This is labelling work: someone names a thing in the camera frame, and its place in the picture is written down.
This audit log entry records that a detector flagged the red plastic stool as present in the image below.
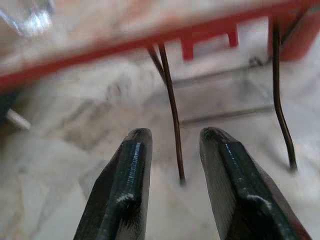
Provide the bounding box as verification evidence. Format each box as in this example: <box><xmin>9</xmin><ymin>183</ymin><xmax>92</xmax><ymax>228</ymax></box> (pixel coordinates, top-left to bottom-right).
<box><xmin>179</xmin><ymin>21</ymin><xmax>240</xmax><ymax>61</ymax></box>
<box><xmin>279</xmin><ymin>3</ymin><xmax>320</xmax><ymax>62</ymax></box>

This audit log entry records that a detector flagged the black metal table leg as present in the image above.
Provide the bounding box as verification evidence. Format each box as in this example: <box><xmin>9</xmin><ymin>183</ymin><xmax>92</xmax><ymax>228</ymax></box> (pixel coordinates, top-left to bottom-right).
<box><xmin>147</xmin><ymin>42</ymin><xmax>187</xmax><ymax>186</ymax></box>
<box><xmin>271</xmin><ymin>16</ymin><xmax>298</xmax><ymax>171</ymax></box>

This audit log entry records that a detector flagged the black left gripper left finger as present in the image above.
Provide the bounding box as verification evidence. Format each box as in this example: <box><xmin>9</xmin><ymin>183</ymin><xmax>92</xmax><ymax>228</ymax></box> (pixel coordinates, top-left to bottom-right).
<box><xmin>73</xmin><ymin>127</ymin><xmax>153</xmax><ymax>240</ymax></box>

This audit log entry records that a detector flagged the marble table with red edge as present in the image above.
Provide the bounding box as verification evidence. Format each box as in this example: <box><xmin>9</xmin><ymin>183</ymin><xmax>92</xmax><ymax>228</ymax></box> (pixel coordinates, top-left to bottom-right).
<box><xmin>0</xmin><ymin>0</ymin><xmax>320</xmax><ymax>91</ymax></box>

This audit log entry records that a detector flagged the clear plastic water bottle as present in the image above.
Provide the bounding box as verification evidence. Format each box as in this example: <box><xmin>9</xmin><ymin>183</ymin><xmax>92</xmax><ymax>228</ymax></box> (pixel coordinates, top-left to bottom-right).
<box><xmin>0</xmin><ymin>6</ymin><xmax>54</xmax><ymax>36</ymax></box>

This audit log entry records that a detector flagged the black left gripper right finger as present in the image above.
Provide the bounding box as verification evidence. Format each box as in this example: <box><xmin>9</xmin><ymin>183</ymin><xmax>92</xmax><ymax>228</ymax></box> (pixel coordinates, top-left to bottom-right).
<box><xmin>199</xmin><ymin>127</ymin><xmax>312</xmax><ymax>240</ymax></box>

